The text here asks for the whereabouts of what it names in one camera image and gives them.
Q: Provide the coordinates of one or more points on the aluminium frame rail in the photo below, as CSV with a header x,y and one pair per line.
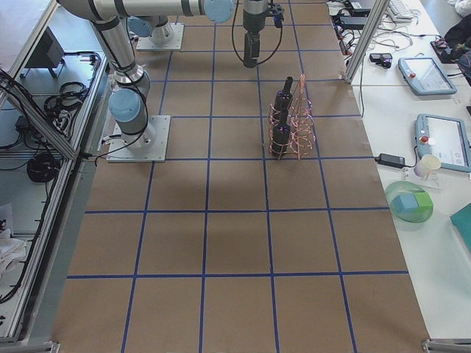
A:
x,y
37,158

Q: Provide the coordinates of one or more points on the copper wire wine basket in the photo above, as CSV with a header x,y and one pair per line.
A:
x,y
302,139

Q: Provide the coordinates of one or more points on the black power brick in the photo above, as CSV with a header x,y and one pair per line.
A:
x,y
390,160

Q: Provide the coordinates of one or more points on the dark bottle in basket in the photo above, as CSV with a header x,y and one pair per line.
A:
x,y
284,96
280,133

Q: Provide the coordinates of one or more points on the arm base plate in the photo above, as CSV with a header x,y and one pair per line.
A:
x,y
150,147
163,38

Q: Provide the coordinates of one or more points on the far teach pendant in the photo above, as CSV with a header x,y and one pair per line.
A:
x,y
425,76

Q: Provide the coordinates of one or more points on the green plastic bowl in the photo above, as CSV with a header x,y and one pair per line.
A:
x,y
398,187

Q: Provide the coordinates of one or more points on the teal board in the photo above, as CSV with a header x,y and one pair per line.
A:
x,y
461,220

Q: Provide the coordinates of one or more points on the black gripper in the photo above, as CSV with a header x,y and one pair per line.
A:
x,y
252,40

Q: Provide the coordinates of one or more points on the paper cup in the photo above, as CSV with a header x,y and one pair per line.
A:
x,y
427,164

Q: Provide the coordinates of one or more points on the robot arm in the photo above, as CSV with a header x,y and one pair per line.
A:
x,y
254,12
127,102

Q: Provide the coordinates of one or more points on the teach pendant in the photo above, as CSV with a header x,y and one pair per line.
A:
x,y
425,76
445,138

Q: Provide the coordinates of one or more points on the blue cube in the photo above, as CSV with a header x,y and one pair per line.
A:
x,y
403,204

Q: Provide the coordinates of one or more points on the green cube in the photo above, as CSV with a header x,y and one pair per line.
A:
x,y
423,202

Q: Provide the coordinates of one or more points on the black box on floor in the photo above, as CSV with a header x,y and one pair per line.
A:
x,y
47,54

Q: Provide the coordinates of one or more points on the near teach pendant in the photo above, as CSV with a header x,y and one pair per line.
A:
x,y
445,138

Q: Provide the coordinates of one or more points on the aluminium frame post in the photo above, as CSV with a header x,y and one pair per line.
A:
x,y
369,30

